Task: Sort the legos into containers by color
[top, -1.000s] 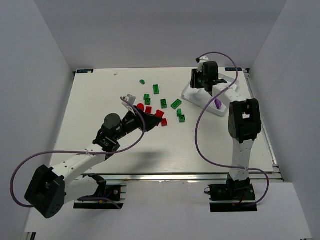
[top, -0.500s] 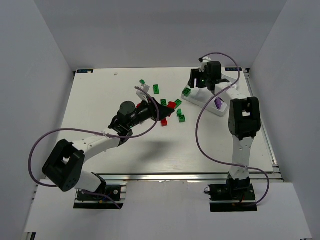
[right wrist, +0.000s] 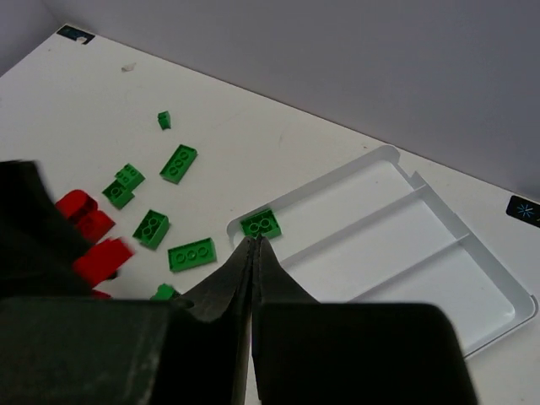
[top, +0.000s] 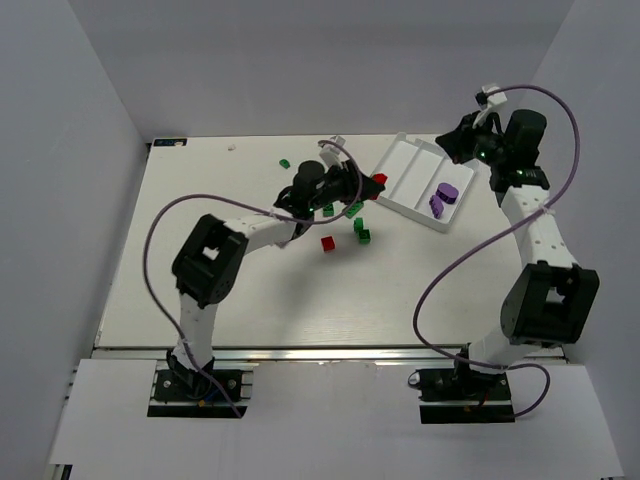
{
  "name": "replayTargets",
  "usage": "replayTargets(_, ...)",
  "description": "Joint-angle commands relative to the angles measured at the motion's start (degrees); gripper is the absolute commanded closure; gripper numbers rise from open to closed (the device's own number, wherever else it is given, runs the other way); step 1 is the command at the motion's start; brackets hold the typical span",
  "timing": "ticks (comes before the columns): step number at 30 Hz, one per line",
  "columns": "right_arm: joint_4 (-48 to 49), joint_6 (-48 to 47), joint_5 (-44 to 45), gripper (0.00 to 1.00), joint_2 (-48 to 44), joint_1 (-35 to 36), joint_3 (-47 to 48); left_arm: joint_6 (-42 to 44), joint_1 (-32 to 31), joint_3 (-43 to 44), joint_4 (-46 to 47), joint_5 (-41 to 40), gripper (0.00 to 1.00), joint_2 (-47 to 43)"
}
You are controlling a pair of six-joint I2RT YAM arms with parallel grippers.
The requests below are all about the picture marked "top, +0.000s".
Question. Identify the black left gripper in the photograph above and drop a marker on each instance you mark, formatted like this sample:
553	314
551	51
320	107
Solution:
353	180

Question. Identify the purple small lego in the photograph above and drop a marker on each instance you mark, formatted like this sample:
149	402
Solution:
436	206

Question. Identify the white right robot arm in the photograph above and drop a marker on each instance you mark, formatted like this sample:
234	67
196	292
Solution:
549	303

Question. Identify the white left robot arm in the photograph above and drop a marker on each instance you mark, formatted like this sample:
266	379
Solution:
208	263

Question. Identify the red square lego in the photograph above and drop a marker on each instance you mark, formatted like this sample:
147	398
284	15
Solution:
328	244

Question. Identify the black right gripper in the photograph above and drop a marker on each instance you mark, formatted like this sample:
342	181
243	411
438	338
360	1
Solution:
460	142

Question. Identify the green long lego tilted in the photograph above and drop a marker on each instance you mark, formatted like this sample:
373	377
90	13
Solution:
354	210

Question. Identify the blue table label left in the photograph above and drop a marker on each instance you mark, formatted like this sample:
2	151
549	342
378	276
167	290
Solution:
169	142

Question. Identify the green lego centre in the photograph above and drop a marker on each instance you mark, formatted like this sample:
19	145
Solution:
328	211

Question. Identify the white divided tray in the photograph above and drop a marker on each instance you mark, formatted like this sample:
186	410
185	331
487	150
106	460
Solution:
414	169

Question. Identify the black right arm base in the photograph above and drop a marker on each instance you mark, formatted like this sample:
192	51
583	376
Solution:
459	395

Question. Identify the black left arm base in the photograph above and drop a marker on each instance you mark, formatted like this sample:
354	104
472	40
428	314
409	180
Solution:
172	398

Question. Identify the red rectangular lego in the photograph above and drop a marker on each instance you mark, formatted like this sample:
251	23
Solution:
381	178

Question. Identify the purple round lego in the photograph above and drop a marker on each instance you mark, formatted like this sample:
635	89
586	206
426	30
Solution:
447	193

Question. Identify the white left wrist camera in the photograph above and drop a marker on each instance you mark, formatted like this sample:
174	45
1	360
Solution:
330	151

